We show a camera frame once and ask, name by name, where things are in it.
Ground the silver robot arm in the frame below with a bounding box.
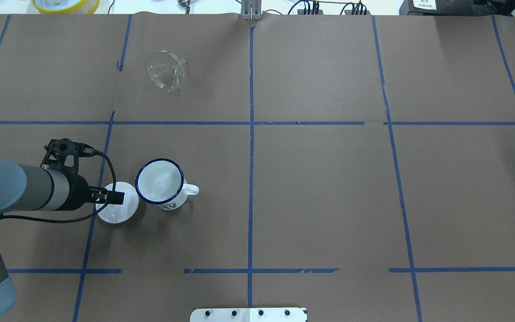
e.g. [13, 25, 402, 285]
[0, 158, 125, 316]

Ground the yellow tape roll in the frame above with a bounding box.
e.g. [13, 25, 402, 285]
[30, 0, 100, 14]

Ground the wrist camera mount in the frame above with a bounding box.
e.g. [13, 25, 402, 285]
[40, 138, 95, 171]

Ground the aluminium frame post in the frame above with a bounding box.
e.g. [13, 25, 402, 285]
[238, 0, 263, 21]

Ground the white mug lid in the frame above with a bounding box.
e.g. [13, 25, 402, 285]
[98, 182, 139, 224]

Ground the black camera cable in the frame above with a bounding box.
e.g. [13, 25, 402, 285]
[0, 150, 117, 223]

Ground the black computer box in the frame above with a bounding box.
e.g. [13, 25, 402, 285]
[399, 0, 493, 17]

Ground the white camera stand base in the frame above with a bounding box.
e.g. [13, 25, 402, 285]
[190, 307, 308, 322]

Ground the clear glass funnel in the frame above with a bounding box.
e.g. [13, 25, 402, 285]
[147, 50, 186, 92]

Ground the white enamel mug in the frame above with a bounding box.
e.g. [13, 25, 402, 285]
[135, 158, 199, 211]

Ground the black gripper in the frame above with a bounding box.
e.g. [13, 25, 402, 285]
[65, 175, 125, 211]

